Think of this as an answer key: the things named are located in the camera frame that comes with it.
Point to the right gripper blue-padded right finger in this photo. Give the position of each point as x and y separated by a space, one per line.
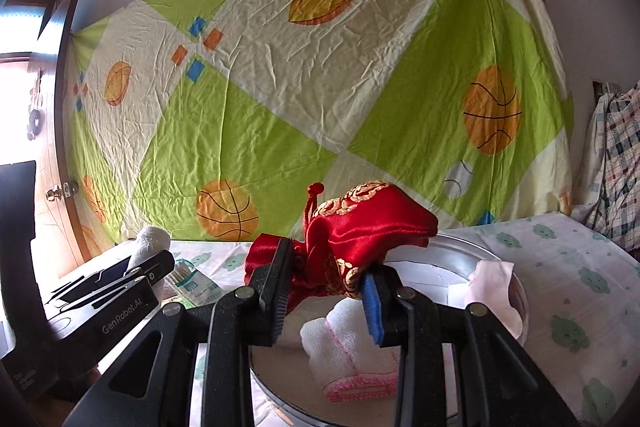
381 306

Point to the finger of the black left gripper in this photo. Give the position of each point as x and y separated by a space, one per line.
86 284

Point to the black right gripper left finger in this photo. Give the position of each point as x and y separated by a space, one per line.
271 284

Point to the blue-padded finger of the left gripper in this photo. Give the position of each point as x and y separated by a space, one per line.
149 272

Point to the cotton swab packet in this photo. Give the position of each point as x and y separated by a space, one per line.
192 284

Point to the red satin drawstring pouch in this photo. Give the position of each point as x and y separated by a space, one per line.
343 236

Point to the wooden door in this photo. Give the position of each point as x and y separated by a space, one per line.
35 35

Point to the white pink-trimmed towel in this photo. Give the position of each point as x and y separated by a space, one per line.
344 360

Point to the brass door knob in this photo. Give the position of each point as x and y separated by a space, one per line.
66 190

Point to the round metal tin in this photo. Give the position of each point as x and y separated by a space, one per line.
450 266

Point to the pale pink cloth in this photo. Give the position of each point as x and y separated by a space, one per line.
489 285

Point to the hanging door ornament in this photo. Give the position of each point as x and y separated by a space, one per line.
36 115

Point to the green cream sports bedsheet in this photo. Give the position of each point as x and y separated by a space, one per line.
210 118

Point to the plaid fabric bag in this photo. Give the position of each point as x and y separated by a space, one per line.
606 193

